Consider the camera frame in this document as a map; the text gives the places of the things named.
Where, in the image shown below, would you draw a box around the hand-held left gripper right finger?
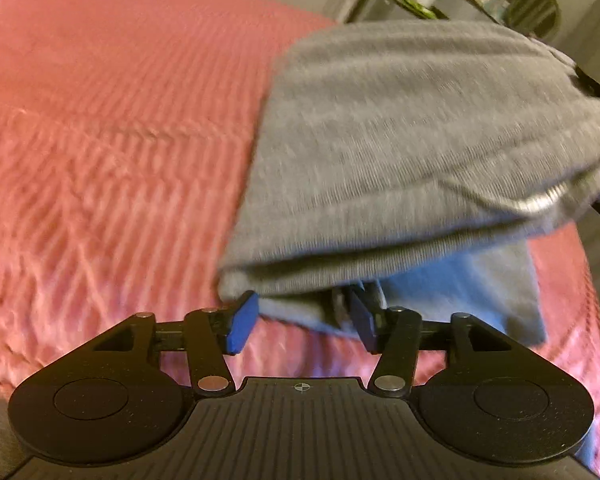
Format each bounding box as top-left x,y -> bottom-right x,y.
346,284 -> 514,397

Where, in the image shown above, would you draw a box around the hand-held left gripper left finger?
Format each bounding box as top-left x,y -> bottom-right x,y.
92,290 -> 260,397

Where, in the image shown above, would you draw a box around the grey drawstring pants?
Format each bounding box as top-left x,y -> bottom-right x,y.
217,20 -> 600,347

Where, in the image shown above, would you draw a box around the round black-framed mirror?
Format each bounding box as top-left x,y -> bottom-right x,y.
505,0 -> 562,41

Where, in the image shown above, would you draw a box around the grey vanity desk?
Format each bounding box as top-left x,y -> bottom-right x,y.
380,0 -> 511,27

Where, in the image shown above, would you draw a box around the green leafy tray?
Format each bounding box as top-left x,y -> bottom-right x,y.
393,0 -> 437,17

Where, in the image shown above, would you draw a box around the pink ribbed blanket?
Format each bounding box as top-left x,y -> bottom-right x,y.
0,0 -> 600,479

